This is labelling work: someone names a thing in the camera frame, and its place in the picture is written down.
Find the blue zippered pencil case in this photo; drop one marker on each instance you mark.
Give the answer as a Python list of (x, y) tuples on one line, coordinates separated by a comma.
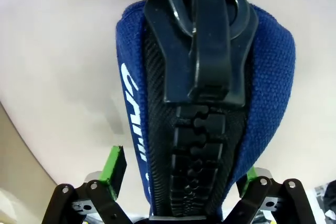
[(267, 77)]

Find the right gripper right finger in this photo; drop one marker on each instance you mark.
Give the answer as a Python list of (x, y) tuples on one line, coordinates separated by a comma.
[(278, 200)]

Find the brown cardboard box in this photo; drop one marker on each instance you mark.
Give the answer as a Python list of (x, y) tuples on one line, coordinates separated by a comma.
[(52, 51)]

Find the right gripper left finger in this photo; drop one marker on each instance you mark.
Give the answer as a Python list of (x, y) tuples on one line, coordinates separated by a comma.
[(115, 166)]

